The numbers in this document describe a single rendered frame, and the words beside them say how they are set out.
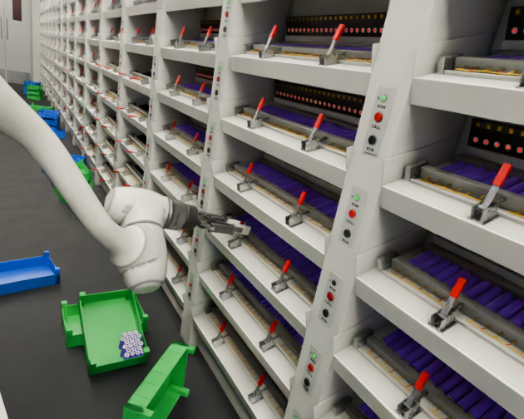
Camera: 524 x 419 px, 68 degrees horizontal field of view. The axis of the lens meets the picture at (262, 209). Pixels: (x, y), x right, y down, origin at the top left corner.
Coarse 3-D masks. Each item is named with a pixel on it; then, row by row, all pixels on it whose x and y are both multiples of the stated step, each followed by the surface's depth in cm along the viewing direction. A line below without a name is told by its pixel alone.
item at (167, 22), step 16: (160, 16) 173; (176, 16) 173; (192, 16) 177; (160, 32) 174; (176, 32) 176; (160, 48) 175; (160, 64) 177; (176, 64) 181; (192, 64) 185; (160, 112) 185; (176, 112) 189; (144, 176) 201; (160, 192) 200
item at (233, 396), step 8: (168, 288) 186; (168, 296) 186; (176, 304) 177; (200, 336) 157; (200, 344) 155; (208, 352) 149; (208, 360) 149; (216, 368) 143; (216, 376) 143; (224, 376) 138; (224, 384) 138; (232, 392) 133; (232, 400) 133; (240, 400) 130; (240, 408) 128; (240, 416) 128; (248, 416) 124
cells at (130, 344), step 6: (126, 336) 143; (132, 336) 143; (138, 336) 144; (120, 342) 142; (126, 342) 141; (132, 342) 142; (138, 342) 143; (120, 348) 144; (126, 348) 139; (132, 348) 140; (138, 348) 141; (126, 354) 137; (132, 354) 138; (138, 354) 139
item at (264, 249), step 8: (248, 240) 127; (256, 240) 123; (256, 248) 121; (264, 248) 119; (272, 256) 115; (272, 264) 113; (280, 264) 111; (288, 272) 108; (296, 272) 107; (296, 280) 106; (304, 280) 104; (296, 288) 103; (304, 288) 102; (312, 288) 100; (304, 296) 100; (312, 296) 100
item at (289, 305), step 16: (224, 208) 140; (240, 208) 143; (224, 240) 129; (240, 256) 120; (240, 272) 120; (256, 272) 112; (256, 288) 112; (288, 288) 105; (272, 304) 106; (288, 304) 99; (304, 304) 99; (288, 320) 100; (304, 320) 94; (304, 336) 94
